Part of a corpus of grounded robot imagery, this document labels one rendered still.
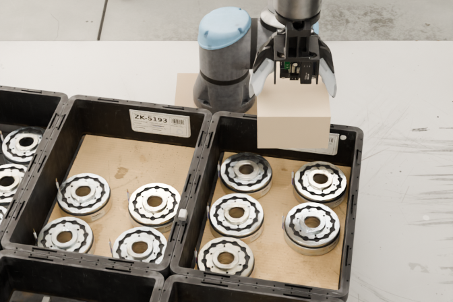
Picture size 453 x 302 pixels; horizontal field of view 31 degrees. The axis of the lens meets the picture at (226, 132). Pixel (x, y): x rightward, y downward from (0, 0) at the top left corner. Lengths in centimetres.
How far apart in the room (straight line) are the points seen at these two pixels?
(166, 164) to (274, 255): 31
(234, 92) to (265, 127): 53
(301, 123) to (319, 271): 29
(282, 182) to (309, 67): 40
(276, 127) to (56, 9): 229
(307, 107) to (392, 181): 52
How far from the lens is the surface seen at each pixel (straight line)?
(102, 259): 140
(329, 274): 150
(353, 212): 146
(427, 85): 208
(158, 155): 169
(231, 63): 182
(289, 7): 123
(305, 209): 154
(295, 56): 127
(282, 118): 134
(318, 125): 136
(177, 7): 348
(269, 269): 149
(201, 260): 147
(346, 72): 208
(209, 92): 188
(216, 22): 181
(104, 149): 171
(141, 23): 341
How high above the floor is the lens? 205
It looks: 45 degrees down
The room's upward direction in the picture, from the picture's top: 1 degrees counter-clockwise
